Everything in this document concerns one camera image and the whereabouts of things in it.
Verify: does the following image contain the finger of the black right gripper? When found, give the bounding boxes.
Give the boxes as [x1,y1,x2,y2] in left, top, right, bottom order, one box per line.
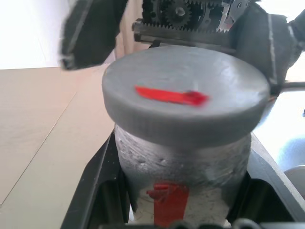
[229,5,305,96]
[58,0,130,71]

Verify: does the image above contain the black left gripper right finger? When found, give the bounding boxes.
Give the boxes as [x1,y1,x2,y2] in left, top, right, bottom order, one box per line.
[225,133,305,229]

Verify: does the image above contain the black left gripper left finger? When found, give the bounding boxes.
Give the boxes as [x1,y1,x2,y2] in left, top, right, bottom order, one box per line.
[61,133,131,229]

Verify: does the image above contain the grey lid with red mark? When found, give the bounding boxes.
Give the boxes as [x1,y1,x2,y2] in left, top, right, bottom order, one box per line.
[102,46,270,147]

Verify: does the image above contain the grey jar with red mark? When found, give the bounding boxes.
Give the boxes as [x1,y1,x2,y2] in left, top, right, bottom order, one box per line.
[114,123,253,229]

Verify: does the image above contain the white round object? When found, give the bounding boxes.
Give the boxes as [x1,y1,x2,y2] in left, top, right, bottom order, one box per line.
[284,166,305,191]

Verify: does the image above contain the black cable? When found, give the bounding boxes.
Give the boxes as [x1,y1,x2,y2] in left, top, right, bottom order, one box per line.
[270,81,305,92]

